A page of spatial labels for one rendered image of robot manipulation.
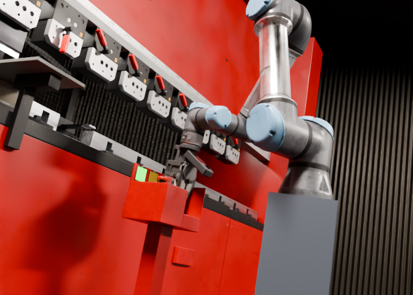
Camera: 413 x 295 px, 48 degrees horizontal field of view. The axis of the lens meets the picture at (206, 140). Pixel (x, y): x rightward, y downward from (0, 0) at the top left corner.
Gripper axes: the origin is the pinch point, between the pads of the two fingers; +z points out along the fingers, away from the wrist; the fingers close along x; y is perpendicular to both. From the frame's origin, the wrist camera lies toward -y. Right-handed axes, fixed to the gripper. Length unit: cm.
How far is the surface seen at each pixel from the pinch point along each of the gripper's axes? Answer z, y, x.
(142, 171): -7.1, 9.9, 11.0
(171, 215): 4.7, -6.3, 10.4
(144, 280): 25.7, -0.6, 8.1
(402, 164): -110, 21, -348
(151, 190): -1.2, 0.2, 15.1
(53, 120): -17, 38, 31
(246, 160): -53, 78, -159
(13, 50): -32, 40, 51
